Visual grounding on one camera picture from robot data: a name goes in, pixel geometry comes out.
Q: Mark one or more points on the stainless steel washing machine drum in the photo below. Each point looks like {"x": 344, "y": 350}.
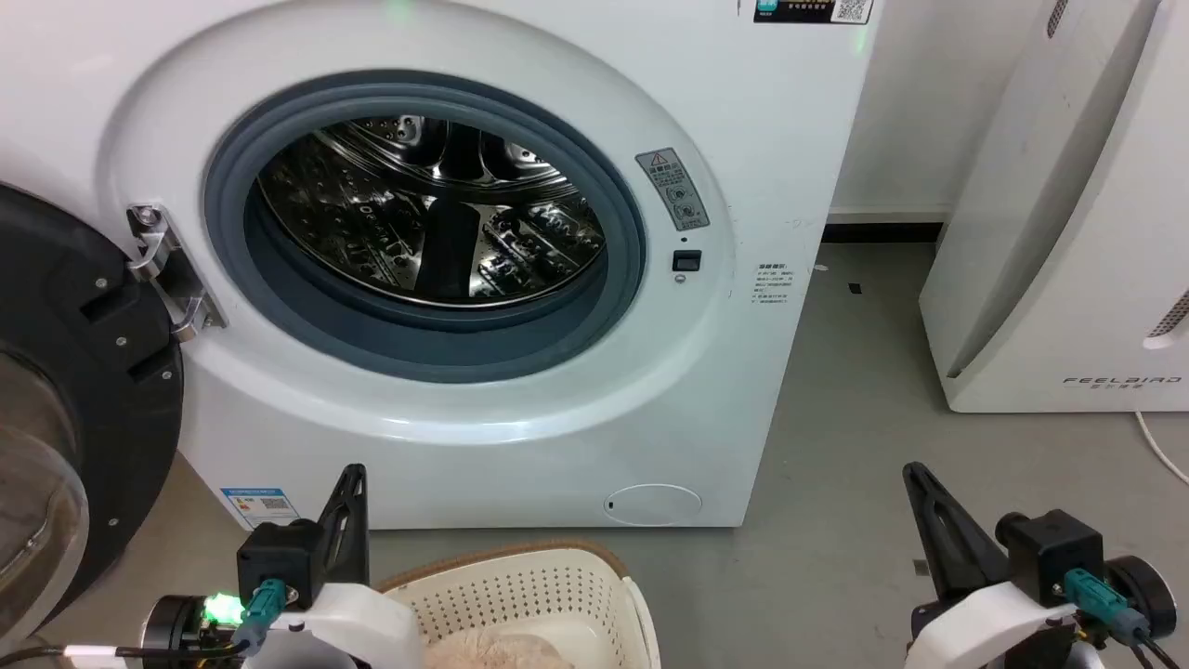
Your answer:
{"x": 372, "y": 232}

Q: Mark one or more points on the blue energy label sticker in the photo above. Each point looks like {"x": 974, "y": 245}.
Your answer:
{"x": 260, "y": 506}

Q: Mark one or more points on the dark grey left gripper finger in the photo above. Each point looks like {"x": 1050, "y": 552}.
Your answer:
{"x": 348, "y": 539}

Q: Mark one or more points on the oval white filter cover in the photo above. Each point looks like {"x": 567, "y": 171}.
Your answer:
{"x": 653, "y": 505}

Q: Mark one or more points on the grey rubber door gasket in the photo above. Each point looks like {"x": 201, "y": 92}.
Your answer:
{"x": 372, "y": 351}

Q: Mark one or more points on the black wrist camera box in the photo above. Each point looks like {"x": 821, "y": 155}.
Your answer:
{"x": 1050, "y": 548}
{"x": 279, "y": 557}

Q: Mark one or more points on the white air purifier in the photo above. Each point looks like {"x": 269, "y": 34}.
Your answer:
{"x": 1068, "y": 232}

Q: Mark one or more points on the black door latch socket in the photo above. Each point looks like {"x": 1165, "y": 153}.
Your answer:
{"x": 687, "y": 261}

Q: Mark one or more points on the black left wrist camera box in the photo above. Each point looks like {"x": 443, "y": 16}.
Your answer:
{"x": 279, "y": 557}

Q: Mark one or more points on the metal washing machine door hinge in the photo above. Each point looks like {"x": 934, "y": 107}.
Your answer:
{"x": 172, "y": 269}

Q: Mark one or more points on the small printed text label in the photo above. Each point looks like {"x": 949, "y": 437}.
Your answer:
{"x": 773, "y": 283}

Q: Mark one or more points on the black round washer door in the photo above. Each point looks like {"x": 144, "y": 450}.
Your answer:
{"x": 102, "y": 372}

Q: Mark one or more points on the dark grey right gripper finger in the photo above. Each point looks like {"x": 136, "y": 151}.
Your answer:
{"x": 957, "y": 548}

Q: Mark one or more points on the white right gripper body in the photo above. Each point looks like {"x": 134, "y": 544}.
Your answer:
{"x": 985, "y": 627}

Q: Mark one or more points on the beige cloth in basket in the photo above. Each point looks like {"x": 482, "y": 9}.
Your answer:
{"x": 502, "y": 650}

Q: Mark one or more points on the white perforated laundry basket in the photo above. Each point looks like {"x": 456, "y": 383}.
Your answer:
{"x": 520, "y": 585}

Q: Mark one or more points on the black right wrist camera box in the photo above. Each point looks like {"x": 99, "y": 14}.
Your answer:
{"x": 1050, "y": 548}

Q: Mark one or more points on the white front-load washing machine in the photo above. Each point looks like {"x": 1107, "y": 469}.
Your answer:
{"x": 743, "y": 139}

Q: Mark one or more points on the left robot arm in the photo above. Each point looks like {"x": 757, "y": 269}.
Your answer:
{"x": 176, "y": 627}

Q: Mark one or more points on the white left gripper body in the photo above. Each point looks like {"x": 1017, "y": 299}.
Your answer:
{"x": 362, "y": 632}

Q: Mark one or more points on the grey warning sticker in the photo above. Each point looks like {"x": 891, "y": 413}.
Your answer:
{"x": 673, "y": 190}

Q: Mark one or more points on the black QR code sticker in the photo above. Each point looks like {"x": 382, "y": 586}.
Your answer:
{"x": 799, "y": 9}

